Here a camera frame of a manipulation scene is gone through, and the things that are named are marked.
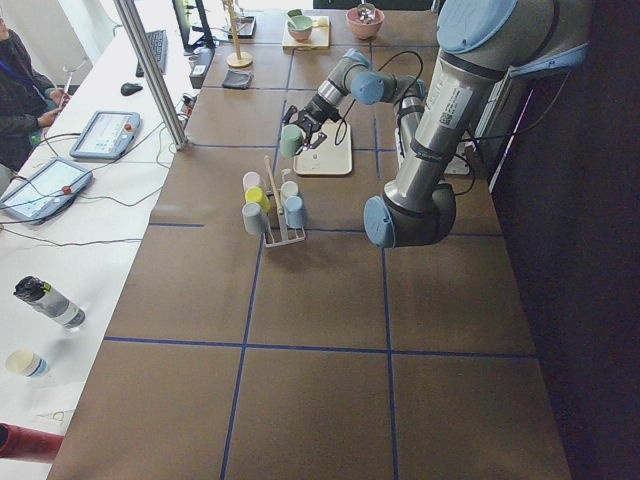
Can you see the yellow cup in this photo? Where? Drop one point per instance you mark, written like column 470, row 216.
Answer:
column 257, row 195

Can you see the red cylinder object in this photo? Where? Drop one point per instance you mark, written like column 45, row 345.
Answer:
column 24, row 444

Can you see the aluminium camera post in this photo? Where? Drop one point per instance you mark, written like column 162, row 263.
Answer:
column 134, row 28

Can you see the grey cup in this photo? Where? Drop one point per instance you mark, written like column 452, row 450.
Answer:
column 255, row 219

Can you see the grey folded cloth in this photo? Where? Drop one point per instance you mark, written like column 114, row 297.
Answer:
column 237, row 80

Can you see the wooden stand with round base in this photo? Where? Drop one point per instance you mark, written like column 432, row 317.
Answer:
column 238, row 59

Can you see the paper cup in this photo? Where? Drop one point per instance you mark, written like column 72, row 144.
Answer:
column 26, row 363

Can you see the cream rabbit tray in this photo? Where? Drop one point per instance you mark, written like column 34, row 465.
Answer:
column 333, row 157

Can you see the seated person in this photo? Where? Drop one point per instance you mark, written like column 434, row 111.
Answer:
column 30, row 103

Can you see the pink cup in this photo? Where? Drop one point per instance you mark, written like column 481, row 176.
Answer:
column 252, row 179

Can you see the beige cup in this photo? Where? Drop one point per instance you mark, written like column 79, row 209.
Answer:
column 288, row 189

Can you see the wooden cutting board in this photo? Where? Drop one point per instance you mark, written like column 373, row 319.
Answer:
column 319, row 39

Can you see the teach pendant tablet near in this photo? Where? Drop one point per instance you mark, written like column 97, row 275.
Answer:
column 47, row 192

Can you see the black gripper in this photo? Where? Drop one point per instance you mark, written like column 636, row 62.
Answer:
column 314, row 109

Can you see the plastic water bottle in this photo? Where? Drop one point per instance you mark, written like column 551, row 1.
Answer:
column 45, row 299

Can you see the green cup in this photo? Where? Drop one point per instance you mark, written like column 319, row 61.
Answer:
column 291, row 140

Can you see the blue cup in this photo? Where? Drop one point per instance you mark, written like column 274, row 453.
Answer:
column 295, row 212

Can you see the green bowl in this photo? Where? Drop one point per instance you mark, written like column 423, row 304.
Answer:
column 299, row 26

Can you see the white wire cup rack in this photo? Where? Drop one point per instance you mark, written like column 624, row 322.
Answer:
column 286, row 235

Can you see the teach pendant tablet far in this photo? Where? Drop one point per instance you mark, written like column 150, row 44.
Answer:
column 106, row 136

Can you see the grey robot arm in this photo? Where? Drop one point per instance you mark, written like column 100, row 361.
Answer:
column 480, row 43

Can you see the black computer mouse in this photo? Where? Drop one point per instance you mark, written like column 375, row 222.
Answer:
column 129, row 88

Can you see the pink bowl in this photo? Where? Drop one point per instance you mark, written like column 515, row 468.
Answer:
column 364, row 30

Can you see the black keyboard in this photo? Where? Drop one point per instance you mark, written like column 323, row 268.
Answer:
column 158, row 43

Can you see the teach pendant tablet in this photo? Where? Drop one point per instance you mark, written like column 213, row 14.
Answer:
column 47, row 192
column 106, row 136

